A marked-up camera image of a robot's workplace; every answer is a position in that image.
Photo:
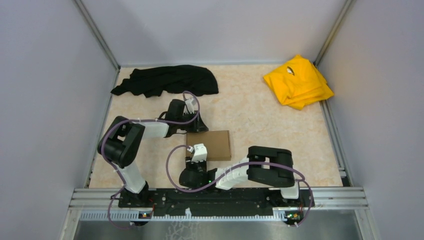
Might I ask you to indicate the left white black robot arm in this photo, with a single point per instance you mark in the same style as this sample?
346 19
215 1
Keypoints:
120 144

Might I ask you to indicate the aluminium frame rail front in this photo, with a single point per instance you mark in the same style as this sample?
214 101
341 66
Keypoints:
97 204

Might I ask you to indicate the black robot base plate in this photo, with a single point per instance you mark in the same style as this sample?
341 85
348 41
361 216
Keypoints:
236 202

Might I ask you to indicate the left aluminium corner post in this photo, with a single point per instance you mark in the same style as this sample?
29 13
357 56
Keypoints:
88 19

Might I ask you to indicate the yellow folded cloth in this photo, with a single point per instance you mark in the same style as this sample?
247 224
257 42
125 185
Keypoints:
298 83

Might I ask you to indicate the right aluminium corner post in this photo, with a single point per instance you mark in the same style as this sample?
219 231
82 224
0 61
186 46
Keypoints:
346 8

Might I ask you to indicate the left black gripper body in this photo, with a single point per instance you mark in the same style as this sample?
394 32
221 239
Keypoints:
193 127

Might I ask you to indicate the aluminium corner post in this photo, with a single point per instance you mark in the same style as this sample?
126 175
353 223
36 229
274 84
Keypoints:
88 19
346 8

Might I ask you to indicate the black cloth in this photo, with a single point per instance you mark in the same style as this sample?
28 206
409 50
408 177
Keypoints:
152 82

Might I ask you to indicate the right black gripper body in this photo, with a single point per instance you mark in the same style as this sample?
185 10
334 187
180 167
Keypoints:
198 166

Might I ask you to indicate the brown cardboard paper box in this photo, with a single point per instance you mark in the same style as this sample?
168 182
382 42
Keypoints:
217 143

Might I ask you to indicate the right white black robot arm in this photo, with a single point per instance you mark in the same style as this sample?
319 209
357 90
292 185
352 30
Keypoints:
265 165

